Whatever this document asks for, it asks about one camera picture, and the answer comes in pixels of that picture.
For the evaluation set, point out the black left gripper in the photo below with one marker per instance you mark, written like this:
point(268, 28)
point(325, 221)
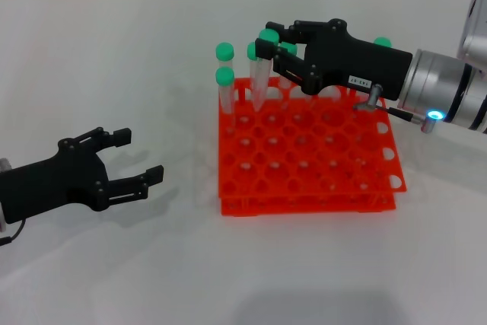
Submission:
point(57, 184)

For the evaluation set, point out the orange plastic test tube rack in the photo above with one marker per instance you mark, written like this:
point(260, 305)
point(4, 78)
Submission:
point(304, 173)

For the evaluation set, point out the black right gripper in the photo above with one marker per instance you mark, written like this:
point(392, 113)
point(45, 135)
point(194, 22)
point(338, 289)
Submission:
point(354, 62)

